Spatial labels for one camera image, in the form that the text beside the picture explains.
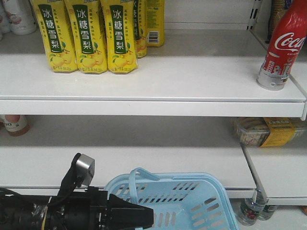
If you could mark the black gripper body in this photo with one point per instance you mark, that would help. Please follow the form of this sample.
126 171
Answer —
79 210

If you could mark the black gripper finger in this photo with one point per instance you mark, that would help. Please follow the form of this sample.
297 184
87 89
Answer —
123 214

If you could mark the light blue plastic basket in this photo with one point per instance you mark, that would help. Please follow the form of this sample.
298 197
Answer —
180 200

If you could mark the red coca cola bottle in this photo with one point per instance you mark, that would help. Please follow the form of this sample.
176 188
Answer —
285 44

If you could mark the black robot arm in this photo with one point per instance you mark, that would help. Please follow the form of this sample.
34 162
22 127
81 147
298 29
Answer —
25 212

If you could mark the orange C100 bottle right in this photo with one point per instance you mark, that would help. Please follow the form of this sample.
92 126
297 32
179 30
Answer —
16 125

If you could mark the white metal shelf unit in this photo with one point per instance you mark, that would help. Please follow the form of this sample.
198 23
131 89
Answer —
172 114

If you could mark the clear water bottle floor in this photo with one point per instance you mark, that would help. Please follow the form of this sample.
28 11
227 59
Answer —
250 209

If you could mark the clear box of biscuits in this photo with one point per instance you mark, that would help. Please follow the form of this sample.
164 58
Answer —
268 132

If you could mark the yellow pear drink bottle middle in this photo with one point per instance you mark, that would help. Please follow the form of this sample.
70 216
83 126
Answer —
86 18

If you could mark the yellow pear drink bottle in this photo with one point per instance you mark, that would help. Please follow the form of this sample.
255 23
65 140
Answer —
54 24
121 46
86 18

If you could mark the yellow pear drink bottle right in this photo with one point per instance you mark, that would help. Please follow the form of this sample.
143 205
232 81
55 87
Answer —
121 46

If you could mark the yellow pear drink bottle left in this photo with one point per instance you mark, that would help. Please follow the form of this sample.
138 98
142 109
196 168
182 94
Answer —
54 24

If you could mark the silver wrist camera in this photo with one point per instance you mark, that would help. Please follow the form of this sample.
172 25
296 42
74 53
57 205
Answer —
85 168

